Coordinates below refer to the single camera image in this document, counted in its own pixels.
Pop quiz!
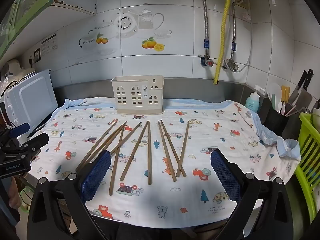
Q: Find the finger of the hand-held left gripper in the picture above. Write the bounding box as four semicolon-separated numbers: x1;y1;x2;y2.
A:
19;133;50;155
10;123;30;138

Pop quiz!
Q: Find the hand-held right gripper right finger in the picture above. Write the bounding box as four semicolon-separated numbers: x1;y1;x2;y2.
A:
210;149;294;240

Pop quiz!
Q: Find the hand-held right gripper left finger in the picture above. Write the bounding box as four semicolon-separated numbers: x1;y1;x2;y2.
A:
26;149;112;240

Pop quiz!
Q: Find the brown wooden chopstick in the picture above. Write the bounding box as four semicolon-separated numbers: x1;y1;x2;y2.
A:
100;121;127;153
76;120;118;172
84;124;123;167
157;121;177;182
108;127;125;196
176;120;190;177
147;121;152;185
160;119;187;178
109;122;142;156
120;121;149;181

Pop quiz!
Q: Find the cream plastic chopstick holder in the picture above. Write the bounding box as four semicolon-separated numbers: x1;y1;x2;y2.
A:
111;75;164;115

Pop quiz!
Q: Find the white microwave oven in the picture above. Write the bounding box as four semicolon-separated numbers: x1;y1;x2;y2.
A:
4;69;59;135

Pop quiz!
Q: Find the green plastic object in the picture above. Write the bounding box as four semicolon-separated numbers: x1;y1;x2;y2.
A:
19;189;33;213

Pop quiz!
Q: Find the cartoon printed white cloth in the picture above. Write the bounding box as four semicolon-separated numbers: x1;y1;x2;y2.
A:
41;96;300;225

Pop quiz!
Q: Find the black utensil holder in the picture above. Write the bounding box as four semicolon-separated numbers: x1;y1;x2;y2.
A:
264;101;300;140

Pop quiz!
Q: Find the teal pump soap bottle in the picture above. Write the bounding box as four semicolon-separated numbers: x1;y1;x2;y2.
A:
245;84;265;113

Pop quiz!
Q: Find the green plastic dish rack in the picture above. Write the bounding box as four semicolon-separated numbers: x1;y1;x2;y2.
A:
294;112;320;224

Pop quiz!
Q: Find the white rice paddle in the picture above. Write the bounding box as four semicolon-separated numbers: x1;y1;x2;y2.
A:
267;82;282;110

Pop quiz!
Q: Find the metal water valve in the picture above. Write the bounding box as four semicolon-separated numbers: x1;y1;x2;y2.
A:
222;59;239;72

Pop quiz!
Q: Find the white wall label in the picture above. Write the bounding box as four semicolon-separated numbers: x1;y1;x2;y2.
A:
40;33;58;56

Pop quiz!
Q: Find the black handled kitchen knife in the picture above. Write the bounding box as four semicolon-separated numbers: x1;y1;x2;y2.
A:
287;70;309;105

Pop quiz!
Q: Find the green wall cabinet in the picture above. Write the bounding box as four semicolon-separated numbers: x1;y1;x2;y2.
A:
0;0;59;58

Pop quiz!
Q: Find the black handled cleaver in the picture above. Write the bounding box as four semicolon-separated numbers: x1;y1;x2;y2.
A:
294;69;318;110

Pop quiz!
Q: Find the metal valve with red handle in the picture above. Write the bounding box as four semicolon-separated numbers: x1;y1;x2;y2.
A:
198;54;215;68

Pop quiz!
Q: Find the thin white hose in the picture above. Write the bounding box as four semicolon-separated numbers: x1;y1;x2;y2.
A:
224;17;253;73

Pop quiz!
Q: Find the yellow gas hose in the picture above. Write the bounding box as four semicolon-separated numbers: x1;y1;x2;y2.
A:
212;0;233;85

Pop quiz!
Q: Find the braided metal hose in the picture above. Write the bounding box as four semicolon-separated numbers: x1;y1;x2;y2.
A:
194;0;210;55
230;0;244;60

